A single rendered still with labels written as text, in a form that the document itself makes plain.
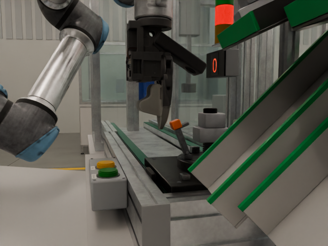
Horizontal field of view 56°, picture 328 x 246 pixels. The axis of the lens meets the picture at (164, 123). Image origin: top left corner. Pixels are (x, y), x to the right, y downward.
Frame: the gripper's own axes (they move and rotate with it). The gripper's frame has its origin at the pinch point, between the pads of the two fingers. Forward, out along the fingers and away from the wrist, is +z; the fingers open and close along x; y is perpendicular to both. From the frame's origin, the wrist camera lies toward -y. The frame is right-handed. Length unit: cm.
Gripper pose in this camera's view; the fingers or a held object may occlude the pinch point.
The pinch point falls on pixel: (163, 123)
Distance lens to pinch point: 63.3
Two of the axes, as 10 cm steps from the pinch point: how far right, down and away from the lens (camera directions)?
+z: 0.0, 10.0, 1.0
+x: 2.5, 1.0, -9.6
